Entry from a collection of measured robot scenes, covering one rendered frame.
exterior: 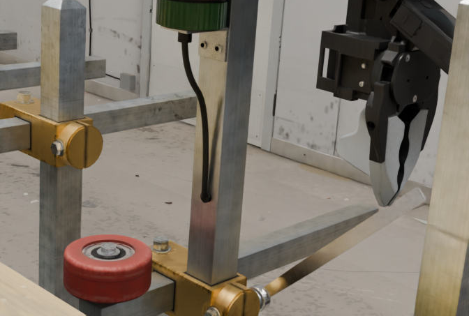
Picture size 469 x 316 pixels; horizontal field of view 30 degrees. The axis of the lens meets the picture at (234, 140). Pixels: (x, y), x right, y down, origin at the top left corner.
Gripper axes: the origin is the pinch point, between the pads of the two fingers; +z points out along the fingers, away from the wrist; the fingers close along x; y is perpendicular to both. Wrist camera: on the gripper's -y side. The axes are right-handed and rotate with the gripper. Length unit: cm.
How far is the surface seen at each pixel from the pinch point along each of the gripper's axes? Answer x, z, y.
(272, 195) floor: -202, 98, 182
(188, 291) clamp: 10.2, 12.2, 14.7
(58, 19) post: 9.5, -10.3, 37.6
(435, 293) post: 9.5, 2.6, -10.6
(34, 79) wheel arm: -7, 4, 67
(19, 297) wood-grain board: 28.0, 8.0, 16.2
